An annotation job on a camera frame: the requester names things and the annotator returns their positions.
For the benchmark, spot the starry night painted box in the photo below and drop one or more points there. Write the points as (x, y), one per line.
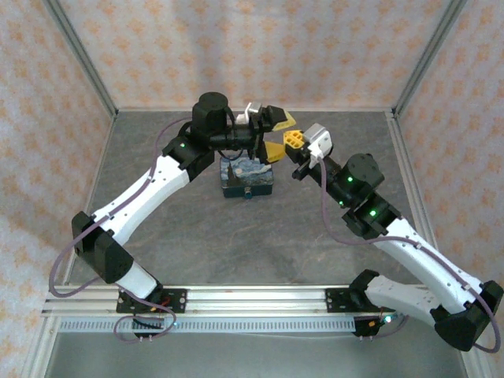
(248, 175)

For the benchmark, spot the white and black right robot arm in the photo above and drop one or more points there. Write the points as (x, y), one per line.
(425, 264)

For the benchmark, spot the thin aluminium side strip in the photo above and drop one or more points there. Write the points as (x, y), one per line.
(95, 177)

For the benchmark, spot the grey metal sheet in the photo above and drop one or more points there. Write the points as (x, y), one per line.
(256, 358)

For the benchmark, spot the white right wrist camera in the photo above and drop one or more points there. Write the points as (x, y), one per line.
(319, 141)

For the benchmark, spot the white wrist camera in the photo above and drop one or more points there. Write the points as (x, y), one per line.
(319, 141)
(252, 108)

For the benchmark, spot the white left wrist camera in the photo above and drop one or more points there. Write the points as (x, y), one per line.
(252, 108)

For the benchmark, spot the triple aluminium side rail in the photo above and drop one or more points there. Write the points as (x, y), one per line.
(409, 177)

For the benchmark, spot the thin aluminium wall strip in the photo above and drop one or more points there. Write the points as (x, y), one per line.
(334, 109)

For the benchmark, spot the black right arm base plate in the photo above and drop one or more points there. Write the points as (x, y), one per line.
(334, 301)

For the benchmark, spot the aluminium frame post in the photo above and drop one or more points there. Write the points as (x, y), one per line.
(429, 59)
(82, 59)

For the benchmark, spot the wide aluminium mounting rail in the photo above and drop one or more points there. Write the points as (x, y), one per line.
(256, 301)

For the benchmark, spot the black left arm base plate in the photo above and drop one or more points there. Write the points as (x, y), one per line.
(177, 301)

